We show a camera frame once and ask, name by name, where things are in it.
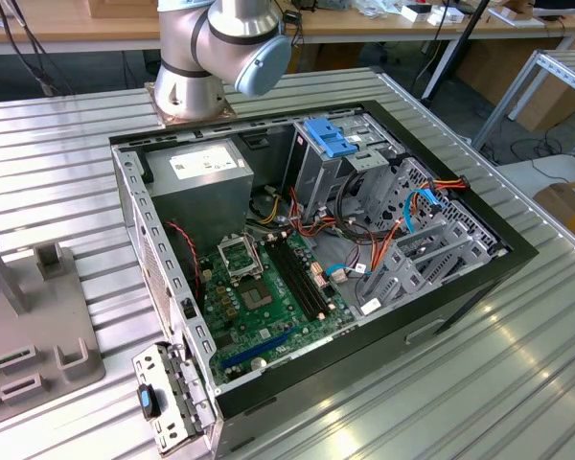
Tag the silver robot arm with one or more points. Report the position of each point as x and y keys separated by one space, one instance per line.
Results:
x=220 y=29

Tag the silver disk bay cage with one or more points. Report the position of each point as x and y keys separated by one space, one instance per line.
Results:
x=397 y=282

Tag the black RAM slot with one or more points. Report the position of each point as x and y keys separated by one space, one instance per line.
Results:
x=302 y=278
x=309 y=278
x=289 y=278
x=296 y=278

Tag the silver optical drive cage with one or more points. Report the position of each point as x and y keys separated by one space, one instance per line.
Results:
x=316 y=182

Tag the CPU socket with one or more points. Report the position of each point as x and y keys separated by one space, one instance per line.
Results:
x=258 y=297

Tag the silver power supply box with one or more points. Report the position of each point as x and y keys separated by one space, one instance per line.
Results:
x=196 y=201

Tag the blue plastic latch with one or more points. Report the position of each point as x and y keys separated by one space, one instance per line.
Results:
x=328 y=139

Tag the green motherboard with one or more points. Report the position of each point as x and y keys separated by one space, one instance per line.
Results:
x=268 y=335

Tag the blue expansion slot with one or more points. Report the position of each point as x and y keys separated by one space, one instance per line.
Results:
x=259 y=351

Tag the silver coin battery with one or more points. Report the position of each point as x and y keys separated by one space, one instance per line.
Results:
x=258 y=363

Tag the black open PC case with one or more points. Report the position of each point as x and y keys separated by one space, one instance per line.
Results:
x=364 y=374

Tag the square brown mounting plate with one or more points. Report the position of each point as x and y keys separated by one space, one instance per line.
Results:
x=155 y=108

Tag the wooden desk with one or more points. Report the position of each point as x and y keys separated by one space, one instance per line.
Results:
x=364 y=26
x=76 y=29

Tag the black blue latch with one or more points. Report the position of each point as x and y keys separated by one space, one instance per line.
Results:
x=148 y=400

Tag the clear plastic bag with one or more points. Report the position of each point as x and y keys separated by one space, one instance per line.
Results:
x=374 y=9

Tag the white small box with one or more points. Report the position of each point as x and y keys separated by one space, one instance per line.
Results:
x=414 y=15
x=448 y=16

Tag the white flat board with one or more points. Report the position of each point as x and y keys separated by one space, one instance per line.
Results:
x=532 y=172

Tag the gray parts rack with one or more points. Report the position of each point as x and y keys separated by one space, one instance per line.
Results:
x=52 y=326

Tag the large brown cardboard sheet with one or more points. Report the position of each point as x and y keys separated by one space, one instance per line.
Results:
x=508 y=72

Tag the black tripod pole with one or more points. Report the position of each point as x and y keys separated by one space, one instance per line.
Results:
x=471 y=21

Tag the cardboard box with yellow label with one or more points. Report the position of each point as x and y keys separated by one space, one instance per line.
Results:
x=565 y=206

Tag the beige wooden stand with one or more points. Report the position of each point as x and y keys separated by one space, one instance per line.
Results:
x=512 y=16

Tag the black monitor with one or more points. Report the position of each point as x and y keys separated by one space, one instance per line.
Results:
x=551 y=7

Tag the silver expansion bracket cover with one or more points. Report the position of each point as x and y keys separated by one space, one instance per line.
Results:
x=158 y=364

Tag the aluminium frame shelf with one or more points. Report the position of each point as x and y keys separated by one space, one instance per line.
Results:
x=556 y=67

